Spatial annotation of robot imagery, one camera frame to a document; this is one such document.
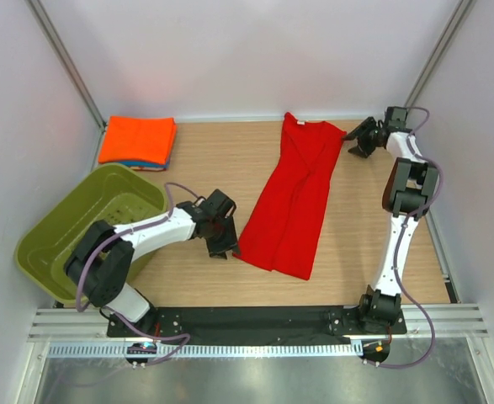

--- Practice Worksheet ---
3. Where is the red t shirt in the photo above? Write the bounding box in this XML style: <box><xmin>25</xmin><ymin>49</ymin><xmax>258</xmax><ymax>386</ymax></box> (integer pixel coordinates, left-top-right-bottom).
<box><xmin>235</xmin><ymin>112</ymin><xmax>346</xmax><ymax>280</ymax></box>

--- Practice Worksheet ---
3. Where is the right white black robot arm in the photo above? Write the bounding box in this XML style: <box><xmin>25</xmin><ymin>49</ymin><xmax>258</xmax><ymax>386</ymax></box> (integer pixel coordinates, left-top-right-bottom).
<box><xmin>344</xmin><ymin>106</ymin><xmax>443</xmax><ymax>333</ymax></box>

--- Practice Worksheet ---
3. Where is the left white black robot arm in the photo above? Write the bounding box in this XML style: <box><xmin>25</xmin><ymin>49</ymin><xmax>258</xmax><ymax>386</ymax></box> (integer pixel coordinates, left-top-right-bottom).
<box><xmin>64</xmin><ymin>189</ymin><xmax>240</xmax><ymax>338</ymax></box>

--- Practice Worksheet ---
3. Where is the blue folded t shirt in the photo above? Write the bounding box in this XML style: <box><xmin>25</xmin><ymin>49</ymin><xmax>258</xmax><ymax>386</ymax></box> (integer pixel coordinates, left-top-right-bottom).
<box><xmin>120</xmin><ymin>160</ymin><xmax>170</xmax><ymax>172</ymax></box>

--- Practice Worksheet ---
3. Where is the olive green plastic basket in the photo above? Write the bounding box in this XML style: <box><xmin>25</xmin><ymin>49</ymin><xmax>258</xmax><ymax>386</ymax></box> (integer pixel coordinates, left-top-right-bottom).
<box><xmin>15</xmin><ymin>163</ymin><xmax>168</xmax><ymax>307</ymax></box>

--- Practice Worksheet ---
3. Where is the orange folded t shirt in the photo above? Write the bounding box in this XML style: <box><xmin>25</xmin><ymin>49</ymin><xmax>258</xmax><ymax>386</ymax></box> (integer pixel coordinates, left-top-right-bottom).
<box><xmin>98</xmin><ymin>115</ymin><xmax>177</xmax><ymax>165</ymax></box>

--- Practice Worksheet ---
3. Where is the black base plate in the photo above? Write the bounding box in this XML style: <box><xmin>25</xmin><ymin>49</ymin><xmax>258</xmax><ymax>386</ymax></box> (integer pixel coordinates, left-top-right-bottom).
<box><xmin>106</xmin><ymin>304</ymin><xmax>408</xmax><ymax>343</ymax></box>

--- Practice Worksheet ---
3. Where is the slotted cable duct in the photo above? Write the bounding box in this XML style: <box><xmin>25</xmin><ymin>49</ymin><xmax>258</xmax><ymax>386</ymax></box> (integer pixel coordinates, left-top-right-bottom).
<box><xmin>48</xmin><ymin>341</ymin><xmax>363</xmax><ymax>359</ymax></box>

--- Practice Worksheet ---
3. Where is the aluminium frame rail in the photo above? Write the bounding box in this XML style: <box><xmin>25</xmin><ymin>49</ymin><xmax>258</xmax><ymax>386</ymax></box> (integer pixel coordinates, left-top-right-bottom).
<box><xmin>28</xmin><ymin>303</ymin><xmax>489</xmax><ymax>341</ymax></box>

